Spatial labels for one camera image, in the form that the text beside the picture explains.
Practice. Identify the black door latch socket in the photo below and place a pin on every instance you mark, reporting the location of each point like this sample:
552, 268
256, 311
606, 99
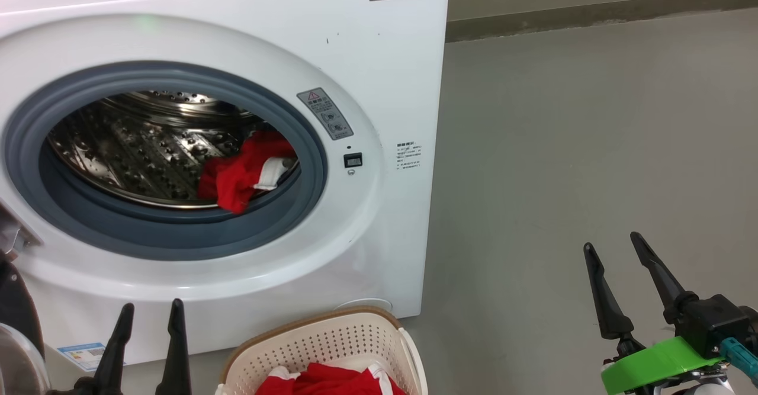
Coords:
353, 160

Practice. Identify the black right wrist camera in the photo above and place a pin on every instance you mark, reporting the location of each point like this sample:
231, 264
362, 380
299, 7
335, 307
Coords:
710, 324

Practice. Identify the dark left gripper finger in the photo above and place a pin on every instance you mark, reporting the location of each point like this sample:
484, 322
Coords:
175, 353
115, 353

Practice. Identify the white washing machine body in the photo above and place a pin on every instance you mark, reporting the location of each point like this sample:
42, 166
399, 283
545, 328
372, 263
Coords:
379, 57

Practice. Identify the red garment with white collar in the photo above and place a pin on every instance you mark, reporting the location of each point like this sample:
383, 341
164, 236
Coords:
237, 176

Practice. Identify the cream perforated laundry basket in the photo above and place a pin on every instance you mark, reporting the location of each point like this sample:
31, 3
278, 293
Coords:
331, 341

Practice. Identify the black round washing machine door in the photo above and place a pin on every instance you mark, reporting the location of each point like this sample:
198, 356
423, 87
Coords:
18, 306

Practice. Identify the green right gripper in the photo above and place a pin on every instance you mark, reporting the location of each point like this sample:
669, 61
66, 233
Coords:
651, 365

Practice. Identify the steel washing machine drum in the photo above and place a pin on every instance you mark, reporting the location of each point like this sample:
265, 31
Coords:
136, 152

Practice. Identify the grey warning sticker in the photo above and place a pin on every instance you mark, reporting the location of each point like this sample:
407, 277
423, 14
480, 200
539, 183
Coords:
325, 113

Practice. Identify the red garment with white stripes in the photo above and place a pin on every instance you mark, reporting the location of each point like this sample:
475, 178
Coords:
331, 383

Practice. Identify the grey rubber door gasket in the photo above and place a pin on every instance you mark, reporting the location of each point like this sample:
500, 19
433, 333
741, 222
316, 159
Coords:
177, 238

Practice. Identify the blue energy label sticker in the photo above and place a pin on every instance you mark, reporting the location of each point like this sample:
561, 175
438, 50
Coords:
83, 356

